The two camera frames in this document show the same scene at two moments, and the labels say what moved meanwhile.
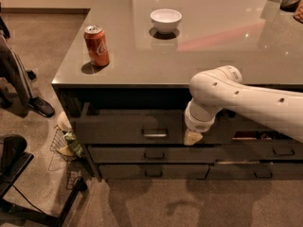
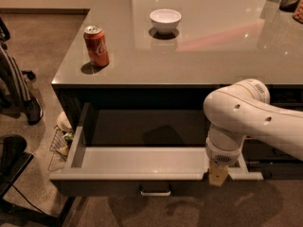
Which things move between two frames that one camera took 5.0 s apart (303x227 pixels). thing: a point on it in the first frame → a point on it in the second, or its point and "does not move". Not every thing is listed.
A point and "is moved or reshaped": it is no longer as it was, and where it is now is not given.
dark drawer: x=136 y=127 is moved or reshaped
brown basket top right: x=298 y=14 does not move
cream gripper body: x=196 y=125 → x=222 y=156
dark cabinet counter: x=126 y=81 does not move
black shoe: x=42 y=106 → x=31 y=109
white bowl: x=166 y=21 does not move
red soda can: x=97 y=45 does not move
